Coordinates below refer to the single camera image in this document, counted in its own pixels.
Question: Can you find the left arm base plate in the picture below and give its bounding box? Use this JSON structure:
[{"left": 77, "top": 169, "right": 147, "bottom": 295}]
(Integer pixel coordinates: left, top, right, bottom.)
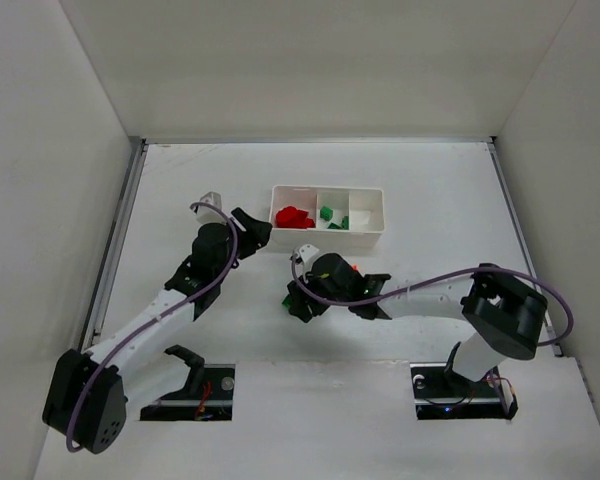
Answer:
[{"left": 139, "top": 364, "right": 236, "bottom": 422}]

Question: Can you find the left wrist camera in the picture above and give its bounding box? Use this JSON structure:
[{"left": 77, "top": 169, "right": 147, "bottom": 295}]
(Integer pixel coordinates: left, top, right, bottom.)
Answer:
[{"left": 191, "top": 191, "right": 224, "bottom": 225}]

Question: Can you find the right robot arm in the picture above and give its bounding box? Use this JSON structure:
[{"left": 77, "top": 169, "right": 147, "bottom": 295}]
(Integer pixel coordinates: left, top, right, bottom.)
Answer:
[{"left": 287, "top": 245, "right": 547, "bottom": 382}]

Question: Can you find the red arched duplo brick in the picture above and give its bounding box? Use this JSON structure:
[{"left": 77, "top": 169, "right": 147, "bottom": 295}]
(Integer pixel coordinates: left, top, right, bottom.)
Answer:
[{"left": 291, "top": 210, "right": 315, "bottom": 229}]

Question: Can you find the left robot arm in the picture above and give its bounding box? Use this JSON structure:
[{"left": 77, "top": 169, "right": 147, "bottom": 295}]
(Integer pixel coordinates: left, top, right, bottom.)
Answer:
[{"left": 42, "top": 201, "right": 272, "bottom": 454}]

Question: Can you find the red printed duplo brick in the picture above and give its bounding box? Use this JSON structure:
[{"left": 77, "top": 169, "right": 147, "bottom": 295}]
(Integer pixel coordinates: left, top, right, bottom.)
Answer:
[{"left": 275, "top": 206, "right": 297, "bottom": 228}]

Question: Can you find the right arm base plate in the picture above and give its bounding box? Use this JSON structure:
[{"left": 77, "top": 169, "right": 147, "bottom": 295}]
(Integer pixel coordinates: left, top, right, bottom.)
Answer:
[{"left": 410, "top": 363, "right": 519, "bottom": 421}]

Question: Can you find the white divided plastic container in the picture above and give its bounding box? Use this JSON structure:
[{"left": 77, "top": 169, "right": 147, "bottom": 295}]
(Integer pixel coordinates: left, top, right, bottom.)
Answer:
[{"left": 270, "top": 185, "right": 386, "bottom": 252}]

